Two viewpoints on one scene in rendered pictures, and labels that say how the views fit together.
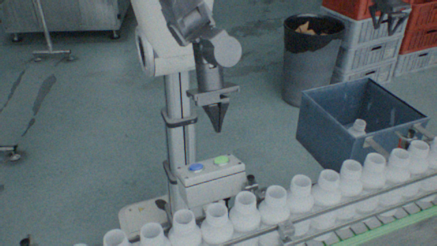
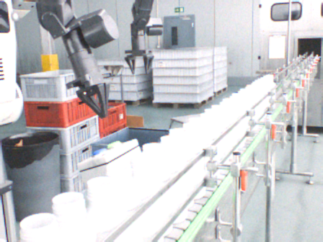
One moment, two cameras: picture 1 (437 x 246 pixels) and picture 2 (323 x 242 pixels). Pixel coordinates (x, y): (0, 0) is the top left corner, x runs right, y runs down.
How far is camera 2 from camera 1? 0.59 m
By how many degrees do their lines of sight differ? 45
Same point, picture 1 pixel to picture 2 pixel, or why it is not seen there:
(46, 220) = not seen: outside the picture
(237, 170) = (134, 145)
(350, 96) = not seen: hidden behind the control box
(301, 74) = (34, 186)
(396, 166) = (228, 110)
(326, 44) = (50, 150)
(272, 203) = (194, 132)
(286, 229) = (213, 148)
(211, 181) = (122, 155)
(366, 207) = (225, 147)
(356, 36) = (68, 141)
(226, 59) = (112, 32)
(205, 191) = not seen: hidden behind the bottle
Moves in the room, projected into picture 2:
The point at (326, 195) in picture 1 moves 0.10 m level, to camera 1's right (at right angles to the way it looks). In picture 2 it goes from (211, 129) to (236, 122)
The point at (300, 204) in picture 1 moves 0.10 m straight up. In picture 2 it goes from (204, 136) to (203, 93)
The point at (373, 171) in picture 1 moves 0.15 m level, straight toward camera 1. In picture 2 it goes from (221, 114) to (248, 124)
